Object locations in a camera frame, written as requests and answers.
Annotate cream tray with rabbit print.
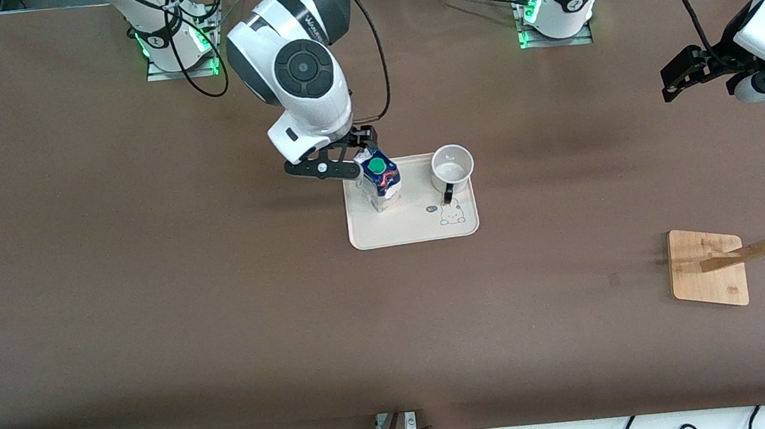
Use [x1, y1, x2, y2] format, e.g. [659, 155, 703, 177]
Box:
[340, 149, 482, 253]

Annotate silver metal bracket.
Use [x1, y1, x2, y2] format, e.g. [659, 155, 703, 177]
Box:
[374, 409, 420, 429]

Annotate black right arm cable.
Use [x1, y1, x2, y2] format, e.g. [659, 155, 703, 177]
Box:
[161, 0, 395, 143]

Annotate wooden cup rack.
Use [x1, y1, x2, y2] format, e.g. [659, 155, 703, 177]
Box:
[662, 192, 765, 314]

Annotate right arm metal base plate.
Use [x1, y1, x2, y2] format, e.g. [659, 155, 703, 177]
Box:
[140, 8, 228, 83]

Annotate blue white milk carton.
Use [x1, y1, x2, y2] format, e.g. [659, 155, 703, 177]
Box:
[353, 144, 406, 216]

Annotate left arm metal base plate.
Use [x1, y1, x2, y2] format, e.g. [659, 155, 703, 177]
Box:
[513, 0, 595, 52]

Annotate brown table cover sheet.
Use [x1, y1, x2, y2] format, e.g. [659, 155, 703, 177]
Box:
[0, 0, 765, 429]

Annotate white mug with black handle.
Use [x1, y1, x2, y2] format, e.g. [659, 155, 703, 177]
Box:
[427, 142, 479, 208]

